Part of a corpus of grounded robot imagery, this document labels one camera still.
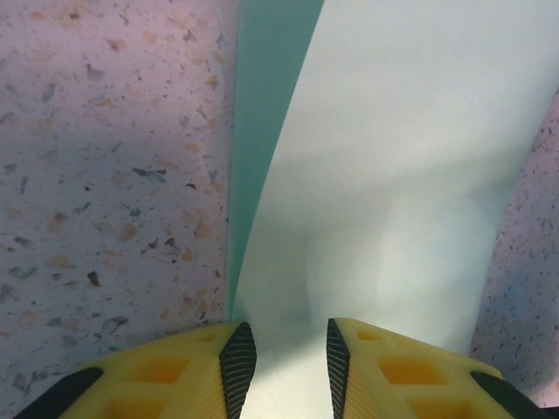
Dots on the pale green paper sheet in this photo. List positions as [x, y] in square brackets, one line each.
[393, 131]

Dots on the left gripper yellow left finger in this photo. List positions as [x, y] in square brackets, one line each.
[174, 384]

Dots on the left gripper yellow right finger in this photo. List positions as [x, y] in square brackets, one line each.
[406, 384]

